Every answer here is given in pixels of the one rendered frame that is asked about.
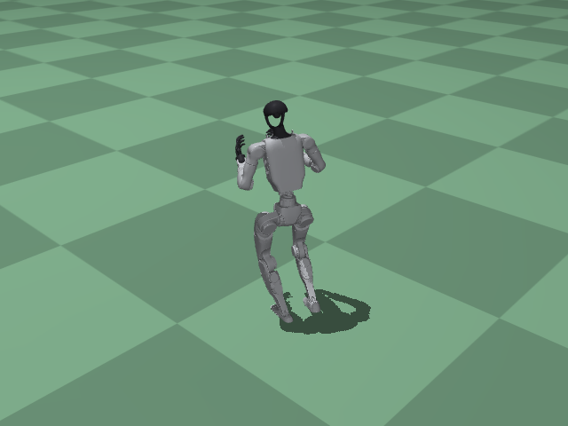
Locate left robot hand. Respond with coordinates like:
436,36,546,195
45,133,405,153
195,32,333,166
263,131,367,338
235,135,245,163

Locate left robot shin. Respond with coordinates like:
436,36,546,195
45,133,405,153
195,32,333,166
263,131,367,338
258,259,289,317

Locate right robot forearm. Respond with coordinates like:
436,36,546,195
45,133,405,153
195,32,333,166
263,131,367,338
304,152,313,167

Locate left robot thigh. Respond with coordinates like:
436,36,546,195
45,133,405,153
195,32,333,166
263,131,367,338
254,211,280,272

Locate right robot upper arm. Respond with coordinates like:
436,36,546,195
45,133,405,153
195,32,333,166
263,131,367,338
298,133,326,173

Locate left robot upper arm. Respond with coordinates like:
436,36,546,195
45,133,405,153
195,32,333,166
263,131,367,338
240,142,265,191

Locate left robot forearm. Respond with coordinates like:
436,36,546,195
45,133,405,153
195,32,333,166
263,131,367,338
237,157,246,188

